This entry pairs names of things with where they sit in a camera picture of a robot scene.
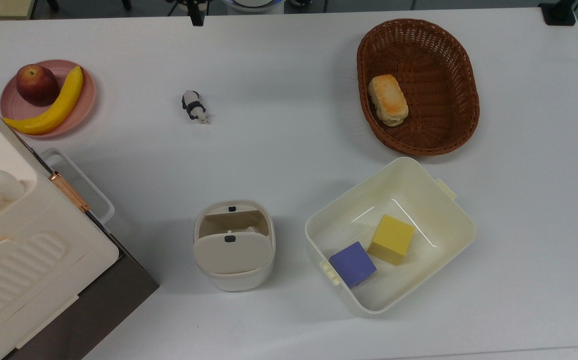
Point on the cream plastic bin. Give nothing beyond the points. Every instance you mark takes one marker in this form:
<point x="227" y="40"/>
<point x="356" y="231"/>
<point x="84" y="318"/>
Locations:
<point x="419" y="195"/>

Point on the copper metal latch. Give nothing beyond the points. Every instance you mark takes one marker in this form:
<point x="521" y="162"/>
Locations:
<point x="69" y="191"/>

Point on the pink plate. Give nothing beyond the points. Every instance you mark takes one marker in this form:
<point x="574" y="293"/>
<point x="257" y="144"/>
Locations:
<point x="87" y="105"/>

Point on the cream plastic trash can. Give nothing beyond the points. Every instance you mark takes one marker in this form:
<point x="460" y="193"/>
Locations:
<point x="239" y="282"/>

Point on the black camera stand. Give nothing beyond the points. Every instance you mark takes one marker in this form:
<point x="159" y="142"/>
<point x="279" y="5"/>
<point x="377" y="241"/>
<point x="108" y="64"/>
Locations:
<point x="559" y="15"/>

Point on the red apple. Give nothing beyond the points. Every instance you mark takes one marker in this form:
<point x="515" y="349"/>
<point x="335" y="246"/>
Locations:
<point x="36" y="85"/>

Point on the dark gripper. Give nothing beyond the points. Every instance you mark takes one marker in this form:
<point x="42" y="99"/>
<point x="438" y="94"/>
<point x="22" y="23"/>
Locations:
<point x="191" y="2"/>

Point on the beige trash can lid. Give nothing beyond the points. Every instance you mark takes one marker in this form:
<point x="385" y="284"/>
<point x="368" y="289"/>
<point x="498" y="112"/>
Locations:
<point x="231" y="255"/>

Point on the yellow banana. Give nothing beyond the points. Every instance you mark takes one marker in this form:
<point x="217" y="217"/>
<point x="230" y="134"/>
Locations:
<point x="61" y="102"/>

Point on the brown wicker basket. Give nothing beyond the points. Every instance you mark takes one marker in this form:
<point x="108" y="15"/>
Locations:
<point x="439" y="75"/>

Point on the purple foam cube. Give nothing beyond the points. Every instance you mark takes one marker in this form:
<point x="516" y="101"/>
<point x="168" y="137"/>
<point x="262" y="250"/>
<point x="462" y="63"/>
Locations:
<point x="351" y="262"/>

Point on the small panda figurine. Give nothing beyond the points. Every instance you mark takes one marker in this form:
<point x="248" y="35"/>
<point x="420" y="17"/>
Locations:
<point x="193" y="105"/>

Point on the toasted bread loaf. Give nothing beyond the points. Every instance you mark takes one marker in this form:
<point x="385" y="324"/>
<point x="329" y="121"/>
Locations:
<point x="388" y="100"/>

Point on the brown wooden box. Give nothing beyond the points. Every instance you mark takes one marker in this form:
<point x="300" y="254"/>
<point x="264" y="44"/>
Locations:
<point x="109" y="300"/>

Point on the yellow foam cube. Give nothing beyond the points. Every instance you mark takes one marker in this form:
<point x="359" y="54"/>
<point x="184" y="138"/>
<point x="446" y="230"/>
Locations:
<point x="391" y="237"/>

